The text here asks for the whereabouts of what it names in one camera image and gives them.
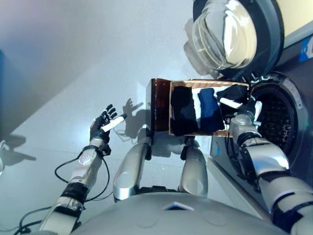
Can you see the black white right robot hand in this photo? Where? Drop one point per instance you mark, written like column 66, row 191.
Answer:
column 248, row 107

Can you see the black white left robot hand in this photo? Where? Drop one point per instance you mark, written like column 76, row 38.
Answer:
column 99, row 127

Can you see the small black garment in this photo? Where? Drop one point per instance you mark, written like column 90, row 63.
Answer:
column 232, row 93

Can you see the navy blue garment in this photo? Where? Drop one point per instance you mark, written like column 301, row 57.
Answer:
column 210, row 112

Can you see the large black garment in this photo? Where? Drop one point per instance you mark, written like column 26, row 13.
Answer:
column 183, row 112

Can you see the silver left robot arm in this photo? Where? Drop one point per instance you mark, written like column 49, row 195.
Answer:
column 83, row 169

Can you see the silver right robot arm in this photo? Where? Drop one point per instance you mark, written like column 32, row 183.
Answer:
column 266, row 156

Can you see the grey front-load washing machine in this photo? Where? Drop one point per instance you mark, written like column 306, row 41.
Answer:
column 300, row 110

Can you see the wicker laundry basket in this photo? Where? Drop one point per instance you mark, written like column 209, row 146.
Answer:
column 207, row 82

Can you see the silver left robot leg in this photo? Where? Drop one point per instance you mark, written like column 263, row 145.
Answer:
column 129, row 166

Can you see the drain filter cover blue tab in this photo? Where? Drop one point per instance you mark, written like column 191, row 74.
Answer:
column 216, row 148

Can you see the white basket liner cloth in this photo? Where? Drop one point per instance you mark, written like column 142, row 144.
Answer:
column 195, row 98

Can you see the round glass washer door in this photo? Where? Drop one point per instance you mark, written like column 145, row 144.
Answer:
column 232, row 36

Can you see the white washer plinth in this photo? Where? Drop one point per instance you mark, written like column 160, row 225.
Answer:
column 232, row 178

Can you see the blue white washer sticker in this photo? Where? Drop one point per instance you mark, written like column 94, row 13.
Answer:
column 306, row 51

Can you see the dark-edged flat panel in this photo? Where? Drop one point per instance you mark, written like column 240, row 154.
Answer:
column 1, row 73

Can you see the grey robot torso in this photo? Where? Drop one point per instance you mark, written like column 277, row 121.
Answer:
column 171, row 220

